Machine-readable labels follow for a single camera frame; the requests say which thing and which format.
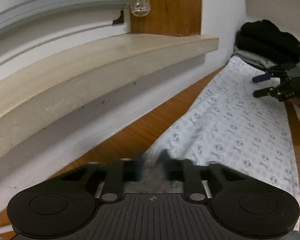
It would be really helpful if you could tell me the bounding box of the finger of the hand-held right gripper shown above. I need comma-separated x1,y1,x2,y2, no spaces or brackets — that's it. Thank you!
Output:
254,84,289,98
252,64,299,84

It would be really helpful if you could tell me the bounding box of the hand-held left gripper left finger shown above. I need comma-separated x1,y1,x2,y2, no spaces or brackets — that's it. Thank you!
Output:
50,152,144,203

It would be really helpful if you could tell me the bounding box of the wooden window frame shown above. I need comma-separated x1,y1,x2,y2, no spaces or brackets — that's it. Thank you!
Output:
129,0,203,37

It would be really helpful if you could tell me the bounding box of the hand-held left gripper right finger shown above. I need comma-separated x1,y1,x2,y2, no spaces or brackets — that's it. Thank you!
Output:
161,150,253,203

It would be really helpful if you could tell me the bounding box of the black folded garment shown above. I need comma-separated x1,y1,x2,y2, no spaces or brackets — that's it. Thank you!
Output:
235,31,298,64

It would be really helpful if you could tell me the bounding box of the grey folded garment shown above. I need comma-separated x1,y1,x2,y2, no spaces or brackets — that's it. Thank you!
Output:
232,46,273,70

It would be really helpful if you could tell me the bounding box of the white patterned shirt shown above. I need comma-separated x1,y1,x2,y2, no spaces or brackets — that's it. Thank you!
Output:
126,55,300,198

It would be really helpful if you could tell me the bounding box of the black knitted sweater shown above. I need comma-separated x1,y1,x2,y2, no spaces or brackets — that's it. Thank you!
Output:
240,19,300,63

